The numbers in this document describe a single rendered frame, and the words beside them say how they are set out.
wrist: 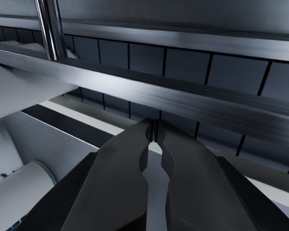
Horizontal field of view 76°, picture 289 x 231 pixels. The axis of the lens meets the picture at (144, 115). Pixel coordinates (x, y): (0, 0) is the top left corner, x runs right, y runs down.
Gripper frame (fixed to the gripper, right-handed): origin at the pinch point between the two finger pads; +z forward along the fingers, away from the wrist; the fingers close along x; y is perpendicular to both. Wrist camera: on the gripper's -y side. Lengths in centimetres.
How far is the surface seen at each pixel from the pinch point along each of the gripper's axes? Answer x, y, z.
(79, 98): -9.5, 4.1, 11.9
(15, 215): -24.9, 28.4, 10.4
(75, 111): -8.2, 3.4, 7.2
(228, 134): 6.6, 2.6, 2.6
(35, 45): -14.5, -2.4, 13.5
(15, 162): -37, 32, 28
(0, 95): -12.5, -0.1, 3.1
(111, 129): -3.9, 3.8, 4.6
